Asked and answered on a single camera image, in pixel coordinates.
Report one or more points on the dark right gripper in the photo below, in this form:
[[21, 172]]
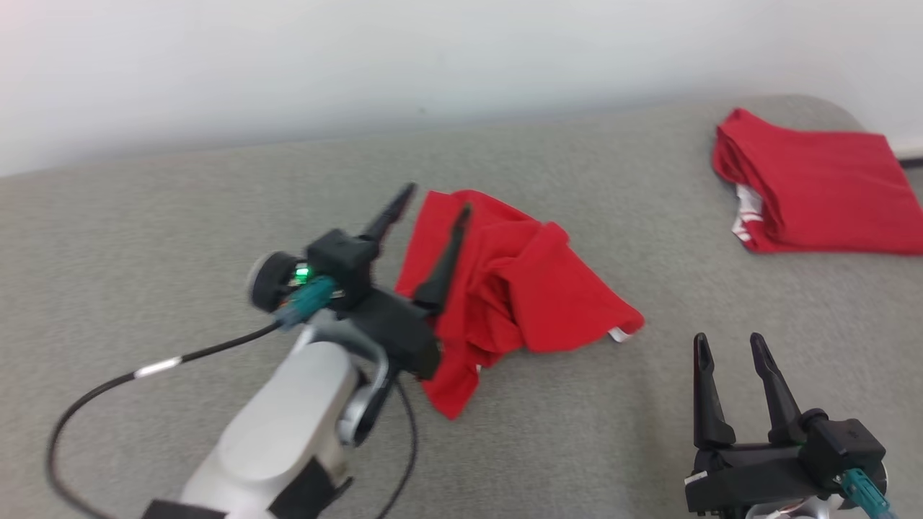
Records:
[[757, 476]]

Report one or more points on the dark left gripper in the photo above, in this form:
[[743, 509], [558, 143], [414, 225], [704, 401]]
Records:
[[396, 331]]

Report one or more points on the red basketball shorts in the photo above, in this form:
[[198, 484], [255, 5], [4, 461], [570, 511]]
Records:
[[519, 288]]

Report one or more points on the red white basketball jersey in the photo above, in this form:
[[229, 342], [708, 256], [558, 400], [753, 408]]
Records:
[[822, 187]]

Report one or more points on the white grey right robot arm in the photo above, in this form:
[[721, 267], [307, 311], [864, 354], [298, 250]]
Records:
[[793, 510]]

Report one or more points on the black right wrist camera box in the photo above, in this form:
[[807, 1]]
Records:
[[844, 443]]

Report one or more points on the white black wall baseboard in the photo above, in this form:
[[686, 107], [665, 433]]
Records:
[[910, 158]]

